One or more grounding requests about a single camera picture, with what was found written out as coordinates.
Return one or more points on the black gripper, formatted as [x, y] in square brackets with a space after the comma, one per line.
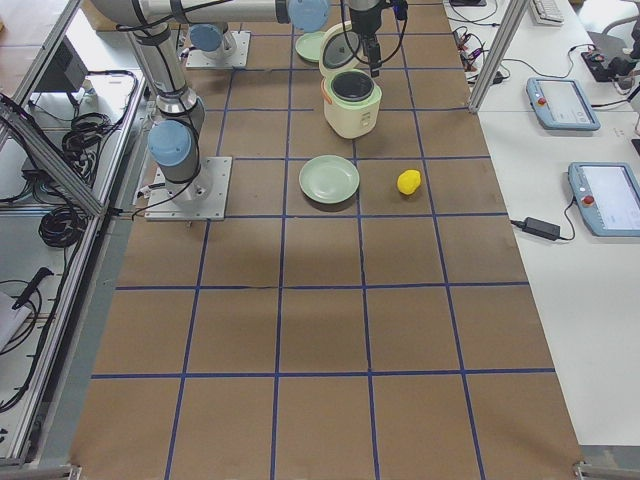
[364, 20]

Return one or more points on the white rice cooker orange handle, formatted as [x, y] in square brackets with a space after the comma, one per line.
[351, 98]

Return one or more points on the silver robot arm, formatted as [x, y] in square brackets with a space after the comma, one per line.
[214, 40]
[269, 119]

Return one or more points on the green plate near arm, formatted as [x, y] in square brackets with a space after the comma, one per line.
[308, 46]
[329, 179]

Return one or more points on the yellow toy bell pepper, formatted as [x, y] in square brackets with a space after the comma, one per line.
[409, 181]

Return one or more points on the white keyboard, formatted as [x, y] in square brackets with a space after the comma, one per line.
[546, 12]

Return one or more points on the far teach pendant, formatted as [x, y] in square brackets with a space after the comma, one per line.
[561, 105]

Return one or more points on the teach pendant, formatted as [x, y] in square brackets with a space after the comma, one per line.
[561, 105]
[607, 195]

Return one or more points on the black power brick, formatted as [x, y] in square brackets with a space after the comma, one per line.
[541, 229]

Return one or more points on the near teach pendant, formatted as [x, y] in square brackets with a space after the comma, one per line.
[607, 195]

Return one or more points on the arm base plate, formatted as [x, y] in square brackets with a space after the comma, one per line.
[236, 61]
[204, 199]

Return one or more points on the aluminium frame post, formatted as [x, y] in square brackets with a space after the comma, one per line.
[501, 42]

